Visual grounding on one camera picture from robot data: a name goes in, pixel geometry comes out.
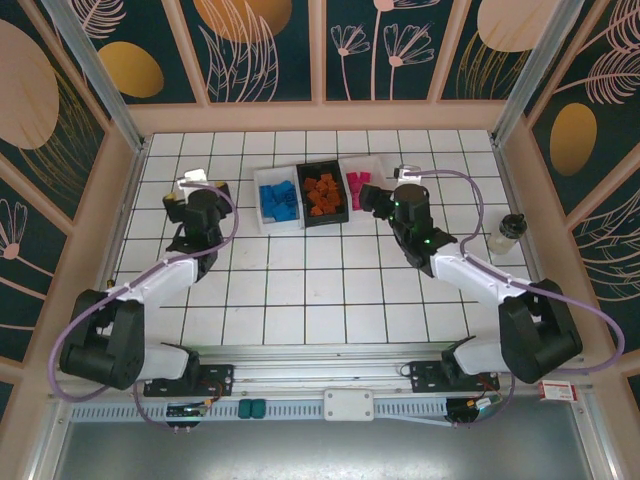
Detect white plastic bin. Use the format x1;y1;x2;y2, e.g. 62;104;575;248
252;164;305;236
339;155;387;214

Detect black plastic bin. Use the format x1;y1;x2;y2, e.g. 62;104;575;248
294;158;351;230

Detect clear bottle black cap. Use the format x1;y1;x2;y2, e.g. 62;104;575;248
487;212;530;259

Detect dark panel with orange circle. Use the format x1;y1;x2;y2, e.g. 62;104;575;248
177;0;321;105

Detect dark panel with pink flowers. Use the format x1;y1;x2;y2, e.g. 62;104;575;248
323;0;474;105

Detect dark panel with yellow oval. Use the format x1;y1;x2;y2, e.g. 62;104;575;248
57;0;211;107
522;0;640;219

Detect dark panel with single flower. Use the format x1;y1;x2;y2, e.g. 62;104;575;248
0;154;76;364

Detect dark panel with peach oval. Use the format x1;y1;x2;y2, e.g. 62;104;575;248
438;0;571;103

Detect aluminium base beam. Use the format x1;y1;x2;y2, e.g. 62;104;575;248
49;344;591;401

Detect dark panel with gold lines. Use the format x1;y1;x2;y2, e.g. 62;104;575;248
0;17;111;236

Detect small circuit board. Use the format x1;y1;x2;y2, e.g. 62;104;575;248
166;402;210;420
446;397;494;425

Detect white junction box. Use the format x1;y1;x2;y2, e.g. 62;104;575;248
323;388;375;422

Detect dark panel with pink leaves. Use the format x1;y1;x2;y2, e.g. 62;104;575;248
569;182;640;359

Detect red white small box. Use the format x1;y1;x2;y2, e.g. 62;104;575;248
537;380;578;402

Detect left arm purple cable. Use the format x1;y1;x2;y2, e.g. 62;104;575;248
48;180;239;432

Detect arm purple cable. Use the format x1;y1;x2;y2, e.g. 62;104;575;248
48;180;239;432
397;168;627;431

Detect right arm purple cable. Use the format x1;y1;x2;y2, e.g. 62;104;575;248
397;168;627;431

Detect aluminium frame post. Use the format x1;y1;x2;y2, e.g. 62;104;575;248
39;0;151;154
489;0;594;149

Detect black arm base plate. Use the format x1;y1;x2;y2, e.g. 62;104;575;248
142;363;236;399
407;359;501;396

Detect slotted grey cable duct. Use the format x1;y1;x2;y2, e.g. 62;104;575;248
69;399;451;427

